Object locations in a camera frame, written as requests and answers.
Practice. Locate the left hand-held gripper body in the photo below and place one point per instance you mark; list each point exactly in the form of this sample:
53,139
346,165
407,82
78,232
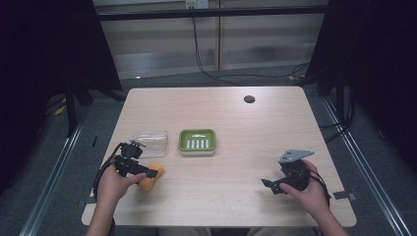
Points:
130,153

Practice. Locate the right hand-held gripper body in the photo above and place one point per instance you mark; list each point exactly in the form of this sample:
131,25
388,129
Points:
295,170

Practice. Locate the orange soap bar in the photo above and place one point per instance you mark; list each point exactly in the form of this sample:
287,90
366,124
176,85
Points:
151,183

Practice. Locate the person's right hand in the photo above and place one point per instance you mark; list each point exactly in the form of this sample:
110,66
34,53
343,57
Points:
309,193

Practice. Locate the person's left hand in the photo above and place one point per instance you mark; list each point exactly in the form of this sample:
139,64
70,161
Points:
113,185

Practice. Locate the clear plastic container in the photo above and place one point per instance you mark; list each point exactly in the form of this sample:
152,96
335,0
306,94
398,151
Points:
151,143

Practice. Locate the green soap dish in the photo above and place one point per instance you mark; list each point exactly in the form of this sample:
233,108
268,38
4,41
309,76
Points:
197,142

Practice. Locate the grey tape strip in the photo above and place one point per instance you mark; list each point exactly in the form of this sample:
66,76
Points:
344,195

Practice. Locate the yellow floor object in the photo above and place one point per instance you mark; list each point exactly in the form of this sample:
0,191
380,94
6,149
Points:
59,109

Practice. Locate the dark table grommet hole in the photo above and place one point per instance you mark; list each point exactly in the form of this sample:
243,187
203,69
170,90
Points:
249,99

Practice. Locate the dark curtain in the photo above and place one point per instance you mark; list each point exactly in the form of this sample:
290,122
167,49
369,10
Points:
42,49
377,65

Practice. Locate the black horizontal bar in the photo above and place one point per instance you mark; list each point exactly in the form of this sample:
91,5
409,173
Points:
209,13

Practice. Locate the metal floor rail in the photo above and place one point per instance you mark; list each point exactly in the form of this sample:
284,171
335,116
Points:
364,170
49,183

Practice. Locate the white wall outlet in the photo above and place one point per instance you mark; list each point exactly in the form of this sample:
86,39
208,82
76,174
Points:
196,3

